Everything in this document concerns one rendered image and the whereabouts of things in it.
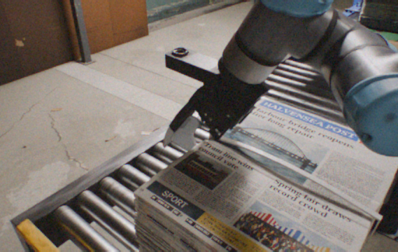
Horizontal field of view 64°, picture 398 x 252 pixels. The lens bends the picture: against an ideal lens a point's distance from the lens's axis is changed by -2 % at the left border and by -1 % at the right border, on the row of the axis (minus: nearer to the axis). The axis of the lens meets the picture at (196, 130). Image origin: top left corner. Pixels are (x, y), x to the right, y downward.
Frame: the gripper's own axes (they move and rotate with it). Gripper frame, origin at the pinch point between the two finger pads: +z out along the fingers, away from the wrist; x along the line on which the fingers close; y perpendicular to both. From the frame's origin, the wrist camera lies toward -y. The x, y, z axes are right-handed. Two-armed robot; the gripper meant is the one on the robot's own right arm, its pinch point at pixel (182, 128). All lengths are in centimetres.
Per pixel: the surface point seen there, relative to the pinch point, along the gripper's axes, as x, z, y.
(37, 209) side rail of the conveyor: -22.6, 31.7, -10.7
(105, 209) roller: -12.6, 25.3, -0.3
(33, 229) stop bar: -26.5, 26.6, -6.1
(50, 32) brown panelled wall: 120, 204, -214
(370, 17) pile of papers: 179, 18, 0
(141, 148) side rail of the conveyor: 8.8, 30.9, -9.7
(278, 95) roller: 64, 23, 3
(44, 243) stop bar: -26.9, 24.0, -1.7
